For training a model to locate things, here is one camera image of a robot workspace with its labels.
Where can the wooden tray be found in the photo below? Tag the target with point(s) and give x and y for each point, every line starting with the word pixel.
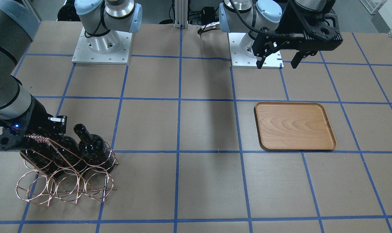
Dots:
pixel 293 126

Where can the dark wine bottle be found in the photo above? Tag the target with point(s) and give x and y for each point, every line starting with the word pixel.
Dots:
pixel 94 149
pixel 42 159
pixel 67 155

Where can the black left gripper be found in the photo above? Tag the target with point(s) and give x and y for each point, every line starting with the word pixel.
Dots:
pixel 287 23

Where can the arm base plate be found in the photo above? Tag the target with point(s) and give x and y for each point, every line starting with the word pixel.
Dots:
pixel 113 48
pixel 244 56

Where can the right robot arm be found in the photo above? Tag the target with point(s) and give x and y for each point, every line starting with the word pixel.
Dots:
pixel 18 27

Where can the copper wire bottle basket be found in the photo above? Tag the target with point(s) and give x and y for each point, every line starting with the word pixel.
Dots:
pixel 66 185

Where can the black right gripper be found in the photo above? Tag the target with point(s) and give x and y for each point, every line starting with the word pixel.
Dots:
pixel 37 117

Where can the aluminium frame post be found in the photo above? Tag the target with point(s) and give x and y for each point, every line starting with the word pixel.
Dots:
pixel 181 13

